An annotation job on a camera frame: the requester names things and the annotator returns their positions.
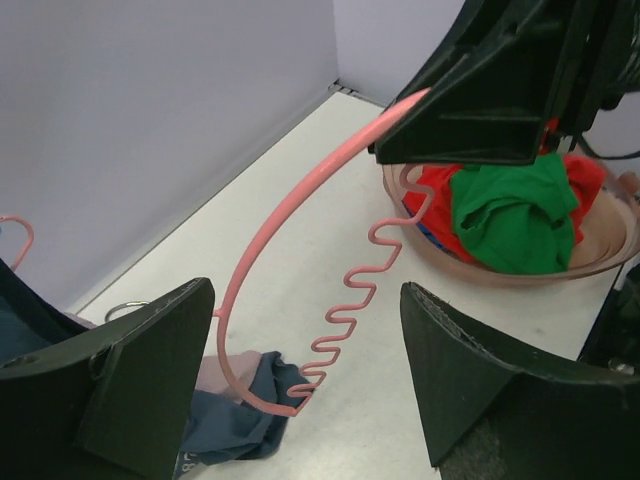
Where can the dark grey-blue tank top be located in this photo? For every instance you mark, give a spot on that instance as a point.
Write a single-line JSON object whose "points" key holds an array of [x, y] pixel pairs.
{"points": [[220, 426]]}

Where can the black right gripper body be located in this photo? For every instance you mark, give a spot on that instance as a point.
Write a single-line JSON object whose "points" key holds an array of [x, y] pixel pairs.
{"points": [[609, 68]]}

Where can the pink wire hanger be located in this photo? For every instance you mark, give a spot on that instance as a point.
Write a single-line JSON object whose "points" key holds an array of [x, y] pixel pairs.
{"points": [[17, 237]]}

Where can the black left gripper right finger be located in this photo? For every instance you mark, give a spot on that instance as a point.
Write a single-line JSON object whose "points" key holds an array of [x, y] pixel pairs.
{"points": [[494, 407]]}

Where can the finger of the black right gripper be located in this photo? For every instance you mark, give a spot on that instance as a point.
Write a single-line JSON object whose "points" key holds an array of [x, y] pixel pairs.
{"points": [[488, 87]]}

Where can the yellow plastic hanger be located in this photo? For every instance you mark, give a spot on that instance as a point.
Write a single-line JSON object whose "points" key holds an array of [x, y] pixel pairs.
{"points": [[123, 309]]}

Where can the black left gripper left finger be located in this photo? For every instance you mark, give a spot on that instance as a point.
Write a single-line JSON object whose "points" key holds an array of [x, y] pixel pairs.
{"points": [[111, 402]]}

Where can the blue tank top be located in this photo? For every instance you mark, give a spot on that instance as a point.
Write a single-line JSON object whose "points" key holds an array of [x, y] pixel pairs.
{"points": [[422, 225]]}

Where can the red tank top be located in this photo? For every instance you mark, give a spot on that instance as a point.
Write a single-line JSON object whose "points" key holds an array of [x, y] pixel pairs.
{"points": [[586, 179]]}

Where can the pink translucent plastic basin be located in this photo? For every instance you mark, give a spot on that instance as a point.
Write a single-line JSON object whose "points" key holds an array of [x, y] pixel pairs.
{"points": [[611, 231]]}

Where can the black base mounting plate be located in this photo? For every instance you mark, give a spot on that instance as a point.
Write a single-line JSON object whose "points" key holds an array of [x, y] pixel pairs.
{"points": [[613, 341]]}

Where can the green tank top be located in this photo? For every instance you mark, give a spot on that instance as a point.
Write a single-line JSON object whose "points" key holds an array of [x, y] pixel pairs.
{"points": [[516, 220]]}

